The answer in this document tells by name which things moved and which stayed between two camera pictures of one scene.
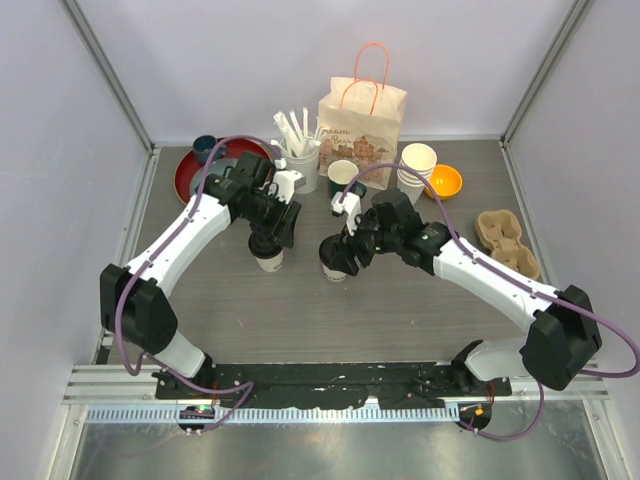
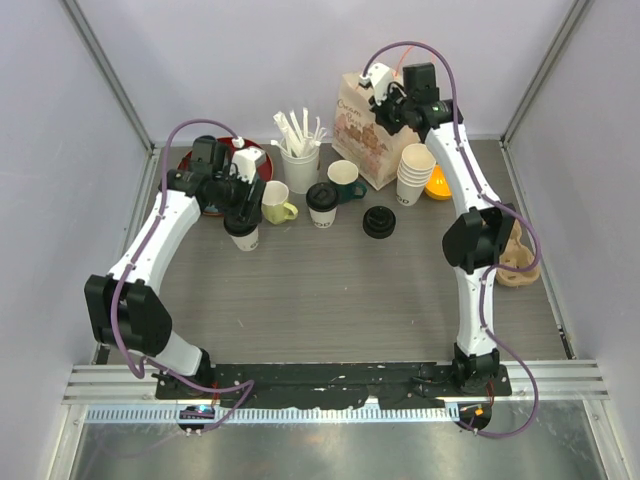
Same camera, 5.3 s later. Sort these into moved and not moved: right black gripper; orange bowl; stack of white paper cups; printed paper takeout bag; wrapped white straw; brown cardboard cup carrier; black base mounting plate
Moved: right black gripper; printed paper takeout bag
Not moved: orange bowl; wrapped white straw; stack of white paper cups; brown cardboard cup carrier; black base mounting plate
